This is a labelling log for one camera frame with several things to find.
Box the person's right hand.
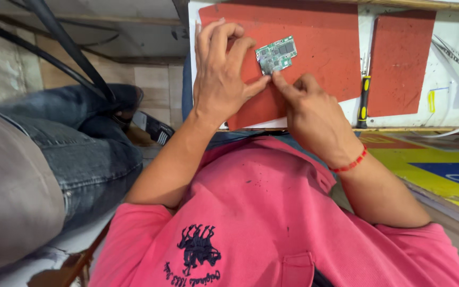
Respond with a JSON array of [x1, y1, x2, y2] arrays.
[[272, 71, 365, 169]]

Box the person's left hand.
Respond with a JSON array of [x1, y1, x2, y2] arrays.
[[193, 18, 272, 129]]

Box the green circuit board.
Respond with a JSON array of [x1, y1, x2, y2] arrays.
[[255, 35, 298, 76]]

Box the large red work mat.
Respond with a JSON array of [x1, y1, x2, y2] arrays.
[[198, 2, 362, 131]]

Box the black sandal with white stripes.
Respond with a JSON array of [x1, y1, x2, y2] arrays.
[[133, 110, 175, 146]]

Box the small red work mat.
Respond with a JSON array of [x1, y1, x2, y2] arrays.
[[367, 10, 437, 118]]

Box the pink polo shirt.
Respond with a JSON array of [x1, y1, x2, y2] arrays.
[[88, 136, 459, 287]]

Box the yellow blue printed banner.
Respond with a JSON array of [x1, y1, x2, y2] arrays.
[[359, 133, 459, 220]]

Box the silver metal tweezers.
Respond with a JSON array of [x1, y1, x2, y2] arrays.
[[432, 34, 459, 84]]

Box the yellow black handled screwdriver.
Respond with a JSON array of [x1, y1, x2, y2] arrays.
[[356, 53, 372, 129]]

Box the red bead bracelet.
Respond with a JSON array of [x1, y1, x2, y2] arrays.
[[329, 144, 368, 174]]

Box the white cable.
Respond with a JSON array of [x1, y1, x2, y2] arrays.
[[413, 119, 459, 139]]

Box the thick black cable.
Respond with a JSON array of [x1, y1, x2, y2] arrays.
[[0, 15, 108, 100], [24, 0, 116, 102]]

